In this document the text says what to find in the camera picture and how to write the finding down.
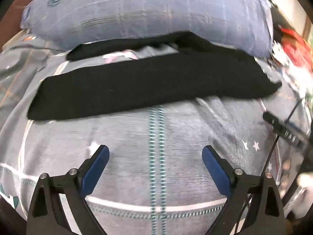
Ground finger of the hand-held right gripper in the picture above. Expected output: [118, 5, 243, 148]
[263, 112, 284, 133]

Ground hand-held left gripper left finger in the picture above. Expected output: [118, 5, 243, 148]
[26, 145, 110, 235]

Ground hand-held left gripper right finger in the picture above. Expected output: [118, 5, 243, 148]
[202, 145, 286, 235]

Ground black pants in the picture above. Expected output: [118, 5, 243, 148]
[27, 30, 283, 121]

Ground grey star-print bed sheet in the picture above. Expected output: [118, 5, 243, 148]
[0, 35, 313, 235]

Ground red plastic bag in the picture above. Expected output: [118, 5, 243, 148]
[278, 26, 313, 70]

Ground blue plaid pillow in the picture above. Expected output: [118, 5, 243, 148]
[20, 0, 274, 59]

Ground brown headboard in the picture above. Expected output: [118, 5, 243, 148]
[0, 0, 37, 49]

